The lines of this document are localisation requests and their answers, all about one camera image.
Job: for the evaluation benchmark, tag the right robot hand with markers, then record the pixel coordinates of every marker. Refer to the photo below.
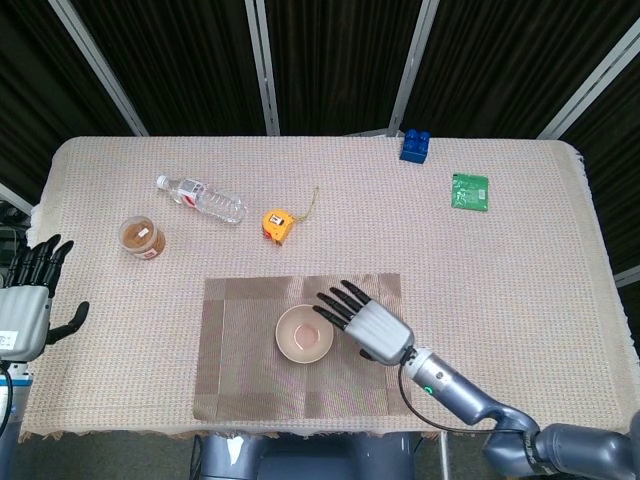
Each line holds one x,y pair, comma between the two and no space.
380,330

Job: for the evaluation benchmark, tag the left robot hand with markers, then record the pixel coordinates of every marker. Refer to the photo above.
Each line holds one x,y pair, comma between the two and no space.
22,315

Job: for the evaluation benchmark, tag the cream round bowl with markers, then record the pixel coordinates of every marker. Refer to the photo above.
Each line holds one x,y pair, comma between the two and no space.
287,345

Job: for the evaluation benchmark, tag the brown woven placemat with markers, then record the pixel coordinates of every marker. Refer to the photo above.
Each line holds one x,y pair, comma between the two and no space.
250,375

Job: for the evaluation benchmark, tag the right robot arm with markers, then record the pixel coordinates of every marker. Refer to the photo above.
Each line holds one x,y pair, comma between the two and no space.
465,395

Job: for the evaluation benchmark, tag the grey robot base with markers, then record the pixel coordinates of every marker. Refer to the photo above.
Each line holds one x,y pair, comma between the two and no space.
325,460

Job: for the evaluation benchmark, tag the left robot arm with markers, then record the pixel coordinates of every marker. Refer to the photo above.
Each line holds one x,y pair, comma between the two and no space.
15,372

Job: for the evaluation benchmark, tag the beige woven tablecloth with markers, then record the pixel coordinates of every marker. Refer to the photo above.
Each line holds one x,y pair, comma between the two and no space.
450,275

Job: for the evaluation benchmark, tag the round plastic snack jar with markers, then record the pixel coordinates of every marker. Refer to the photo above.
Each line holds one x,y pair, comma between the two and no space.
142,237

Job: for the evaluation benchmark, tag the yellow tape measure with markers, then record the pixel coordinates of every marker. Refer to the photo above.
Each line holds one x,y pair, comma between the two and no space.
276,225

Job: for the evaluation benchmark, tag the green foil packet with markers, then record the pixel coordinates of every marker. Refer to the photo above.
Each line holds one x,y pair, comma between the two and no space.
470,192

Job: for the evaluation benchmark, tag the blue toy building brick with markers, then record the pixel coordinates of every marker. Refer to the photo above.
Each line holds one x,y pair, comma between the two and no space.
415,150

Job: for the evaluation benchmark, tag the clear plastic water bottle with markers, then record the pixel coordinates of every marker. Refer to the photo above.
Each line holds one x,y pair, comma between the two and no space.
215,202

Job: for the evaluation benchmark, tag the dark pleated screen panel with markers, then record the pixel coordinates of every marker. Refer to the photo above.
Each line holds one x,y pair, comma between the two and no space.
185,65
40,100
620,175
340,65
500,65

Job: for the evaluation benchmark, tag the white screen frame post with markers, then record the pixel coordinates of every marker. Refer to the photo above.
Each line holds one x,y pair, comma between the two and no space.
413,67
590,87
262,67
100,67
15,197
629,278

